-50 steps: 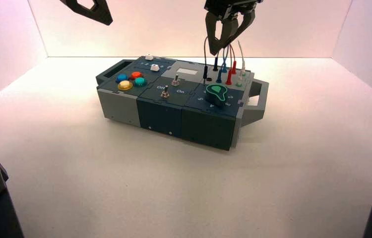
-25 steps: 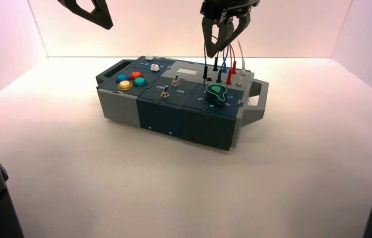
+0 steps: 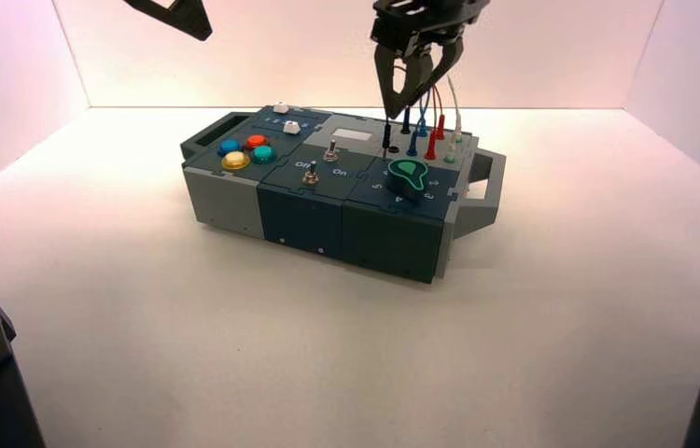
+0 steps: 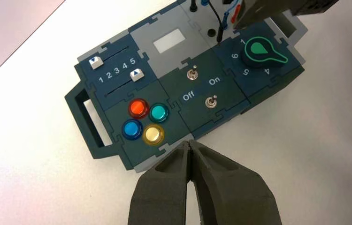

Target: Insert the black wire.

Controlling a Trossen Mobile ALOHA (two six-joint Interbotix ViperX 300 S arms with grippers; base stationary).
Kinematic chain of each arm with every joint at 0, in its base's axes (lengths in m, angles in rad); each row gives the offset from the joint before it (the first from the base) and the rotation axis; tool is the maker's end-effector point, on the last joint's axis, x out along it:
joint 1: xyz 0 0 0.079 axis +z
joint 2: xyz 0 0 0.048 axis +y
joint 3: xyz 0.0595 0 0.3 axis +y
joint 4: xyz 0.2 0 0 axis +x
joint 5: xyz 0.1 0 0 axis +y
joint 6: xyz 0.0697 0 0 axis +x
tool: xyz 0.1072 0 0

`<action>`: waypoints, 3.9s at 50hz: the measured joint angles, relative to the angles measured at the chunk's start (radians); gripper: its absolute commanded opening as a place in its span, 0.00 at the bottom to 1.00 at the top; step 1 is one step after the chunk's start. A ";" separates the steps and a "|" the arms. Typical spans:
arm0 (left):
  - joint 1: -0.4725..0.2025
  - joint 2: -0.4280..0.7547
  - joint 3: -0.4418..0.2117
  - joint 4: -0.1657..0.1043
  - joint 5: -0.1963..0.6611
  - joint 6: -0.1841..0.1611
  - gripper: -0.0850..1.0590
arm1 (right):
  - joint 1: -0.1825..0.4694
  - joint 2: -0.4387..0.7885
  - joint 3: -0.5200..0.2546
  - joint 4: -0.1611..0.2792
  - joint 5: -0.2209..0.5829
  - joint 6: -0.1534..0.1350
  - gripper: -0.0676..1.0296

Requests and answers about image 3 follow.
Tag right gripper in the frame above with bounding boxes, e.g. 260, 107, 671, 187
371, 0, 490, 119

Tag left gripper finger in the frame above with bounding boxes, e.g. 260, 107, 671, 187
176, 0, 214, 35
124, 0, 209, 42

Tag black banana plug wire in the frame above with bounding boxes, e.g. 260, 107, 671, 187
382, 86, 413, 157

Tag dark rotary knob green pointer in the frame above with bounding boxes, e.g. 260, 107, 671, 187
385, 158, 430, 203

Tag yellow round push button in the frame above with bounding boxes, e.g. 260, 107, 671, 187
221, 151, 252, 173

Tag teal and grey task box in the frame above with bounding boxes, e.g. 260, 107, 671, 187
179, 105, 508, 285

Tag blue banana plug wire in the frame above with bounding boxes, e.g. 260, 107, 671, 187
406, 86, 433, 158

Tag white banana plug wire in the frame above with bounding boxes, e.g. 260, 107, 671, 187
444, 74, 467, 165

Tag red banana plug wire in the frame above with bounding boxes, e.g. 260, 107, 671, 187
425, 83, 448, 161

